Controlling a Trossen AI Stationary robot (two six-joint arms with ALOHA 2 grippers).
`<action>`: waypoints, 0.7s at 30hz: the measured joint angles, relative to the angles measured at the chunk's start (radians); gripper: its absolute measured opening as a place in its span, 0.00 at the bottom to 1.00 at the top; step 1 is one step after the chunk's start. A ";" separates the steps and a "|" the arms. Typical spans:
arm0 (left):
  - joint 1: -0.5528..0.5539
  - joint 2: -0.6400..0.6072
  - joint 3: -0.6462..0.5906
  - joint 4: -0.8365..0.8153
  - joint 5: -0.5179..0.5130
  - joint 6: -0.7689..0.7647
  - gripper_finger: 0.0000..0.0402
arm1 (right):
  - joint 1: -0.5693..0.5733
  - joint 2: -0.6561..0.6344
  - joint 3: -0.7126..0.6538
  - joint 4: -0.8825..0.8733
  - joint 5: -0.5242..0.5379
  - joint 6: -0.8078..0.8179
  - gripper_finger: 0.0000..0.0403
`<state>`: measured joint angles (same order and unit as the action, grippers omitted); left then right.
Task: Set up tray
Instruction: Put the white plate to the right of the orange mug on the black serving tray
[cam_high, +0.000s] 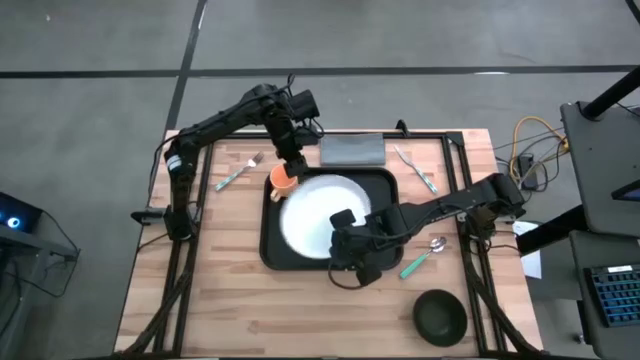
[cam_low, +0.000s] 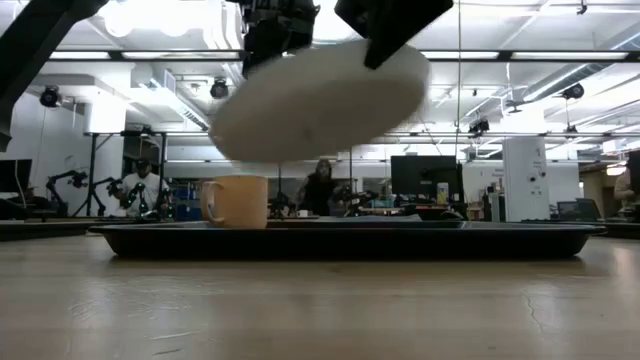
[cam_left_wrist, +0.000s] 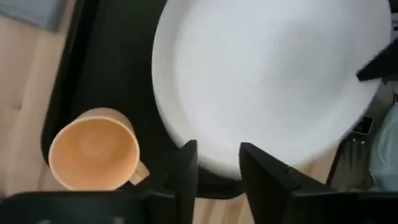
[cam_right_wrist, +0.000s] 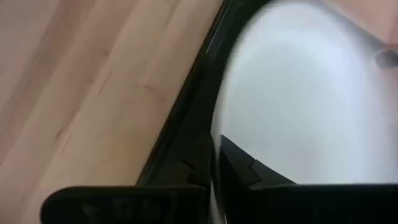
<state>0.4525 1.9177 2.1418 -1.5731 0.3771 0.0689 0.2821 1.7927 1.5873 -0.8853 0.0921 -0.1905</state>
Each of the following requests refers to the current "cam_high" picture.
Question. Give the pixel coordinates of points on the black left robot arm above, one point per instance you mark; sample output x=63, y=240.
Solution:
x=220, y=120

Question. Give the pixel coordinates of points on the orange mug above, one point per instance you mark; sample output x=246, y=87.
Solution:
x=280, y=185

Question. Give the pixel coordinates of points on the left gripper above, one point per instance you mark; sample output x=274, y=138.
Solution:
x=287, y=140

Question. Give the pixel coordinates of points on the black tablet device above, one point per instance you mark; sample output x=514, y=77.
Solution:
x=630, y=192

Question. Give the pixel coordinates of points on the grey napkin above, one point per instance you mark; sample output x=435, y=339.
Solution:
x=352, y=150

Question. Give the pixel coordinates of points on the black computer with blue light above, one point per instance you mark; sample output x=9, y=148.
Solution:
x=17, y=215

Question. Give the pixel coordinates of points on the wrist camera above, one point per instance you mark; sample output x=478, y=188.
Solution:
x=305, y=105
x=369, y=274

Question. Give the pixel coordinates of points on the white paper sheet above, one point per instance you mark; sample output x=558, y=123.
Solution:
x=532, y=265

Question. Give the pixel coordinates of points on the black aluminium table frame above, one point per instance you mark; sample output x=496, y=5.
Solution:
x=425, y=135

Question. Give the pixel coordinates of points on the white round plate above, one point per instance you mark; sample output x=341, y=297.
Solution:
x=310, y=215

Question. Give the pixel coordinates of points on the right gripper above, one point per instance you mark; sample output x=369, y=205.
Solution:
x=365, y=240

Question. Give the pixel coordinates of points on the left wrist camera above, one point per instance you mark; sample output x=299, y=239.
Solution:
x=305, y=105

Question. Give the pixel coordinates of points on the backlit computer keyboard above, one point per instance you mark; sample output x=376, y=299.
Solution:
x=617, y=297

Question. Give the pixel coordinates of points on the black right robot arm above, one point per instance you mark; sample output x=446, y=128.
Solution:
x=450, y=205

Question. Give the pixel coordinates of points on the black desk leg bar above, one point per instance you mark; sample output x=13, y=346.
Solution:
x=550, y=232

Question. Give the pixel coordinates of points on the black pole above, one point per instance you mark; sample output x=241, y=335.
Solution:
x=612, y=92

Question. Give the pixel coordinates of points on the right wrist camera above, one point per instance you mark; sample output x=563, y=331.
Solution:
x=369, y=274

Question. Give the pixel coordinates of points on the black round bowl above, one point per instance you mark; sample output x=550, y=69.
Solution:
x=440, y=317

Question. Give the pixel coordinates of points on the dark grey keyboard desk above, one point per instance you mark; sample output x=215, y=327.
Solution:
x=605, y=250

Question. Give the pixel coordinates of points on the grey metal stand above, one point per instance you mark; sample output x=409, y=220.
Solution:
x=30, y=240

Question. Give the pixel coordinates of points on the black rectangular tray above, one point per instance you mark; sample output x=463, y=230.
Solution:
x=272, y=250

